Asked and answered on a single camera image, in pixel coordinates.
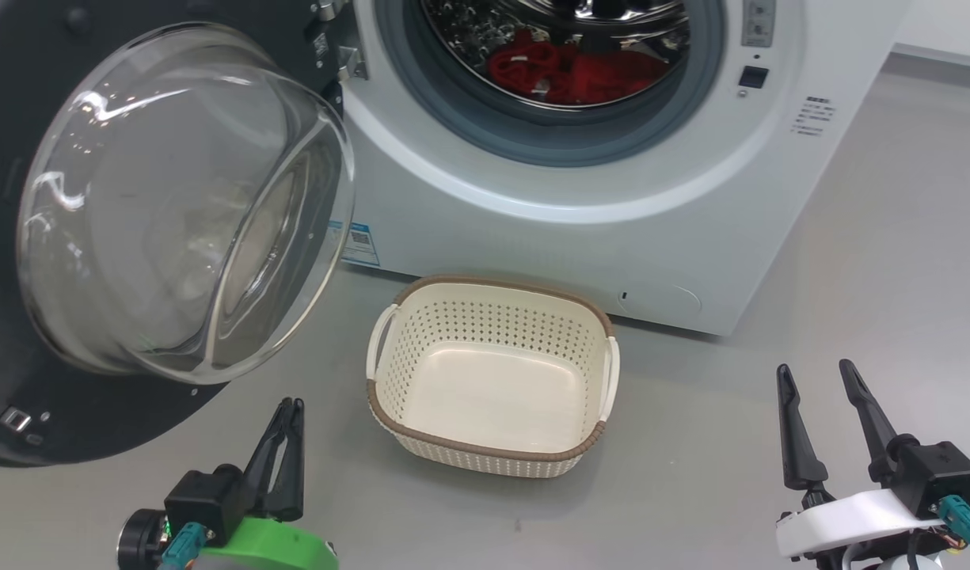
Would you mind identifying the washing machine glass door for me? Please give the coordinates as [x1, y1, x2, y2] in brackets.
[0, 0, 356, 468]

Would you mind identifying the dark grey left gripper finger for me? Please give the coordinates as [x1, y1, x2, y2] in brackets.
[242, 397, 291, 517]
[264, 397, 306, 523]

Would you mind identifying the teal plug left camera cable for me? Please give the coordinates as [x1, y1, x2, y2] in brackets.
[158, 522, 211, 570]

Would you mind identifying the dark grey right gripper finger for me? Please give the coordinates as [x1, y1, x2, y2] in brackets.
[776, 363, 830, 492]
[839, 359, 900, 484]

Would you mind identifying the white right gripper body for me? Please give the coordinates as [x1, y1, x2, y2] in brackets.
[775, 488, 970, 560]

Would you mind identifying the small text sticker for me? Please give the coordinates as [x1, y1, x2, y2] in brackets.
[793, 96, 837, 138]

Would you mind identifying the blue energy label sticker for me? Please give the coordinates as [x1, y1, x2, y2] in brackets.
[326, 221, 381, 268]

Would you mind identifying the round drain filter cover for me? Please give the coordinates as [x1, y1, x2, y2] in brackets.
[614, 280, 704, 318]

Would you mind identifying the cream perforated basket brown rim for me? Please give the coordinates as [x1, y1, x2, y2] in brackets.
[365, 274, 621, 481]

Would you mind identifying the teal plug camera cable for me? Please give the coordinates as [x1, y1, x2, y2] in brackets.
[938, 494, 970, 568]
[158, 522, 211, 570]

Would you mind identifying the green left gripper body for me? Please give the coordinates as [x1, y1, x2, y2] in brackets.
[195, 515, 340, 570]

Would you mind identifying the red and white garment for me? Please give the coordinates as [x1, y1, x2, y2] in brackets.
[486, 30, 673, 108]

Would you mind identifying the white front-load washing machine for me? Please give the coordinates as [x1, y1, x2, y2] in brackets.
[326, 0, 915, 338]

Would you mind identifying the teal plug right camera cable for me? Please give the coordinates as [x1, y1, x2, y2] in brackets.
[938, 494, 970, 568]

